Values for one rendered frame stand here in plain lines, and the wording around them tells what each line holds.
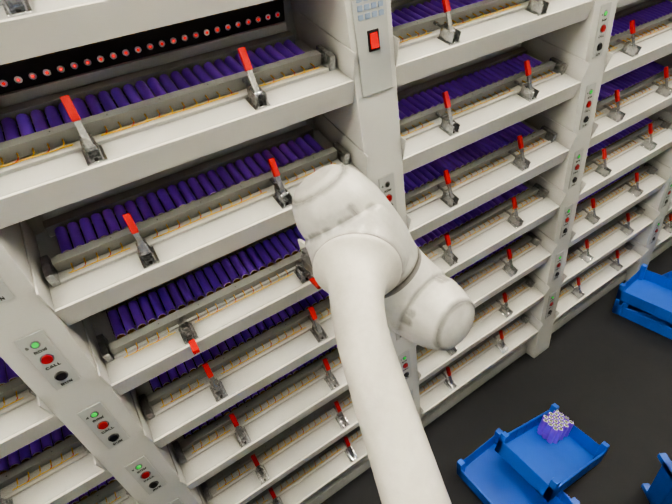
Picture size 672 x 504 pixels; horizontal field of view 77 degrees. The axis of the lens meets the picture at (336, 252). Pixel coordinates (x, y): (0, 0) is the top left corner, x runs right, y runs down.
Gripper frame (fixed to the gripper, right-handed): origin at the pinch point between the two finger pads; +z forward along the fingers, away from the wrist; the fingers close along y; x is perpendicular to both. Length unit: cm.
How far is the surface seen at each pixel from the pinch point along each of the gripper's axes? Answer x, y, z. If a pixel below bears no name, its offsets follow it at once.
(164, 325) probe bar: 4.1, 33.0, 5.9
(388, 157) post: -11.7, -20.8, -2.1
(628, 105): 7, -121, 6
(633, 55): -11, -109, -1
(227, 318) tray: 7.9, 21.8, 3.6
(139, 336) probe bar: 3.9, 37.8, 5.9
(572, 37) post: -21, -85, 0
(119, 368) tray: 7.4, 43.3, 4.5
